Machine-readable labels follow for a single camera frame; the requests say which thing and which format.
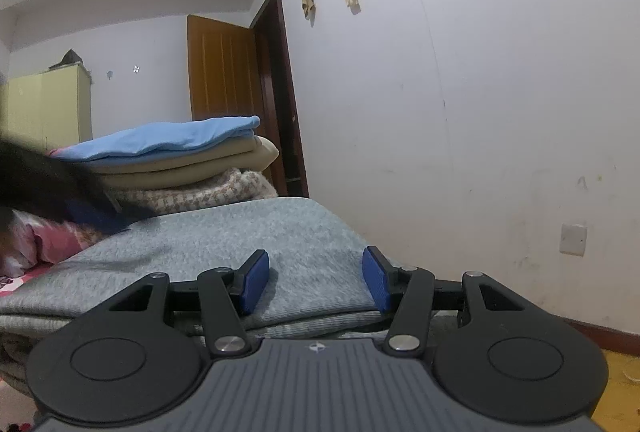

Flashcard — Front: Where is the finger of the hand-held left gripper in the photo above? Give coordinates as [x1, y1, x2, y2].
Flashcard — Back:
[62, 192, 157, 235]

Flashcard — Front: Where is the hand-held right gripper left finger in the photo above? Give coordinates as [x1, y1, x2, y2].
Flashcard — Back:
[107, 248, 271, 358]

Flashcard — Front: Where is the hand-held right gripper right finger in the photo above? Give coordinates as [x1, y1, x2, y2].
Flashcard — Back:
[362, 245, 531, 358]

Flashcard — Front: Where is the grey sweatshirt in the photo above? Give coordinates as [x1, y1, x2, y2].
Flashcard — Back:
[0, 197, 401, 395]

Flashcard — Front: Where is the pink floral duvet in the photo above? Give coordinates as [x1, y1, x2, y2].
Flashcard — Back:
[10, 209, 108, 278]

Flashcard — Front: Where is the pale green wardrobe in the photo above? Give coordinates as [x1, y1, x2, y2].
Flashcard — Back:
[0, 63, 94, 152]

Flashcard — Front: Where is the blue folded cloth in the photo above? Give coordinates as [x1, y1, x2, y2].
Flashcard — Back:
[47, 116, 262, 162]

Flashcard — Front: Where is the pink floral blanket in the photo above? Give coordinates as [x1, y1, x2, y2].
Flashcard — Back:
[0, 262, 53, 298]

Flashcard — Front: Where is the beige folded cloth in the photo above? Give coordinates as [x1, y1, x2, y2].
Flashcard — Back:
[90, 135, 280, 190]

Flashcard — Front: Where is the wooden door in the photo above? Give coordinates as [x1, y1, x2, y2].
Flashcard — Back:
[186, 0, 309, 199]

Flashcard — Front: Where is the white wall socket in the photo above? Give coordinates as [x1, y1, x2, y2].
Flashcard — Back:
[558, 223, 587, 257]

